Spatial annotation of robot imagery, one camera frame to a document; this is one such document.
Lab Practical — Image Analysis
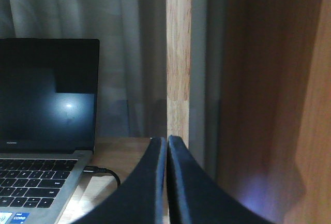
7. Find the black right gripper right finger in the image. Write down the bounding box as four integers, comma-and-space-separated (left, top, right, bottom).
167, 136, 269, 223

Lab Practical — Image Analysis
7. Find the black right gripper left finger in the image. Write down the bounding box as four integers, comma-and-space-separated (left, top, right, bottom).
75, 137, 167, 224

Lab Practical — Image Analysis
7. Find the light wooden shelf unit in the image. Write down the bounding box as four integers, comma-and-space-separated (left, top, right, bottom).
59, 0, 331, 224

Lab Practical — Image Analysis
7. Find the silver laptop black screen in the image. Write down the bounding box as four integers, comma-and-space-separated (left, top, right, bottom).
1, 38, 100, 223

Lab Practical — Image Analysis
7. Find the grey curtain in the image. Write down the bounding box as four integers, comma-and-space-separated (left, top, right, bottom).
1, 0, 224, 173

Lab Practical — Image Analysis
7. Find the black right laptop cable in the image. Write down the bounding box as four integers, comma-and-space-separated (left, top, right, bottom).
83, 165, 122, 190

